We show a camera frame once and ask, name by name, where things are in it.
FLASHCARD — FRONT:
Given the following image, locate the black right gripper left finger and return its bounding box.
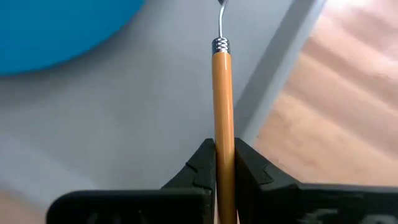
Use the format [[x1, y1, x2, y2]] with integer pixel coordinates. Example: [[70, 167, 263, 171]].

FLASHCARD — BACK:
[[45, 138, 218, 224]]

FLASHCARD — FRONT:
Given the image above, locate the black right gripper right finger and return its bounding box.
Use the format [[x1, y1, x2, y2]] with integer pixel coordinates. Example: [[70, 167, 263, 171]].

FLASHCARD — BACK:
[[234, 137, 398, 224]]

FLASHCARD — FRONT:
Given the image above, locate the spoon with orange handle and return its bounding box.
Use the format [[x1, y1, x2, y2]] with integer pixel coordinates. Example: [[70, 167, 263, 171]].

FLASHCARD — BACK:
[[211, 0, 238, 224]]

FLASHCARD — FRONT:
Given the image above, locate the blue round plate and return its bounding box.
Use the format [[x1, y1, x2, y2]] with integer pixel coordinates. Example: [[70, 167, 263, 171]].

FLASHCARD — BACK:
[[0, 0, 147, 78]]

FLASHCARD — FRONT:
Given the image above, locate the grey plastic tray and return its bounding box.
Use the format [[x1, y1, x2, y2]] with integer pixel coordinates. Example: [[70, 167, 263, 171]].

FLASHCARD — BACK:
[[0, 0, 328, 218]]

